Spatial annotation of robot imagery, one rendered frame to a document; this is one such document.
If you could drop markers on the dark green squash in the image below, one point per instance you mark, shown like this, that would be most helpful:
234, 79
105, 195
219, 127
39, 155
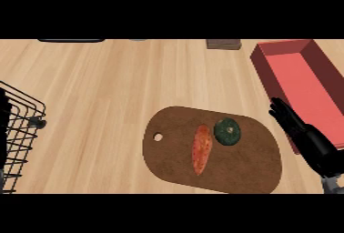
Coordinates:
226, 131

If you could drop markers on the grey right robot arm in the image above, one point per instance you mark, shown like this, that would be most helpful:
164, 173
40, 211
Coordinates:
333, 185

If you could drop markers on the brown wooden block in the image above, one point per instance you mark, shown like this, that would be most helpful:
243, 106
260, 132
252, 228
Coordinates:
223, 44

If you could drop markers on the brown wooden cutting board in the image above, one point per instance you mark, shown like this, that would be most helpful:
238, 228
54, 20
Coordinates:
243, 164

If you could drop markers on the red cardboard box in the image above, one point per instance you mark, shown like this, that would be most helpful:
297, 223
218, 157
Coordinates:
305, 88

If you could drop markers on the orange carrot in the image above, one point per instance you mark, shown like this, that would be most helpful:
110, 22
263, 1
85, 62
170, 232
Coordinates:
201, 148

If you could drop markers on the dark flat appliance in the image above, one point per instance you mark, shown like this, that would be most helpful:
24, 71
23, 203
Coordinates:
71, 40

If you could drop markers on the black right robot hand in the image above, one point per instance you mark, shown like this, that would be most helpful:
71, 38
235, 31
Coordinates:
314, 142

